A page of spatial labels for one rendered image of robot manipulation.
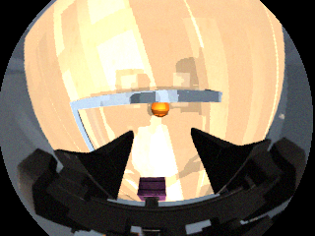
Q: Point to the low clear l-shaped wall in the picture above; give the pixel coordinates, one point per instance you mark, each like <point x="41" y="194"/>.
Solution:
<point x="91" y="123"/>

